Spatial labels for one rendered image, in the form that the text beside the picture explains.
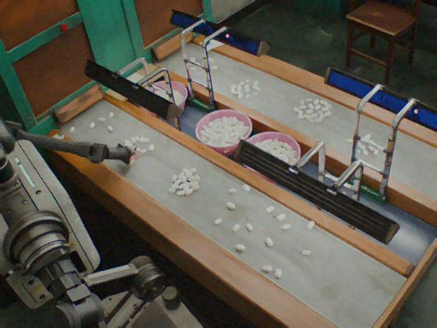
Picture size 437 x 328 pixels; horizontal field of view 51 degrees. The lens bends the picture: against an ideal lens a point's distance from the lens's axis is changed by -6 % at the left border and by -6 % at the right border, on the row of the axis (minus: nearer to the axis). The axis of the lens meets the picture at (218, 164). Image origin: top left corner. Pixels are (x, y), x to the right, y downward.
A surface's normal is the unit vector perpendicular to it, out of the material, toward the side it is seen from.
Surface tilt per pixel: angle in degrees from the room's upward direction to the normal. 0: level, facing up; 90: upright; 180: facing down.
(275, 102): 0
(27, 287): 90
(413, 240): 0
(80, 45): 90
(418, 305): 0
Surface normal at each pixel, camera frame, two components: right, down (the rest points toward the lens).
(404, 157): -0.11, -0.70
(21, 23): 0.73, 0.42
